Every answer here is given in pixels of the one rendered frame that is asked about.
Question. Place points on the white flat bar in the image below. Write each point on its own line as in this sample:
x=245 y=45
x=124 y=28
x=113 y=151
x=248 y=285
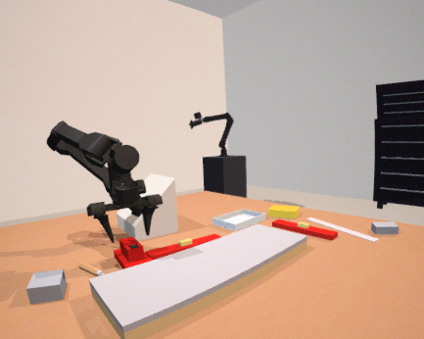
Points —
x=355 y=233

